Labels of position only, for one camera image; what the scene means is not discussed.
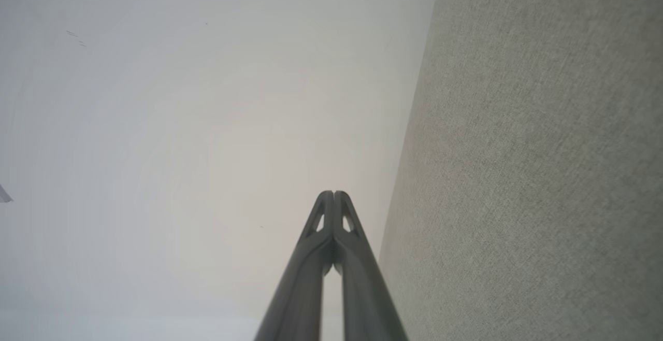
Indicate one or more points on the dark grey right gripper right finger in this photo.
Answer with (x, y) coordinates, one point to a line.
(368, 294)

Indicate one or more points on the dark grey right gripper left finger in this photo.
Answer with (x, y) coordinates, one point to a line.
(298, 289)

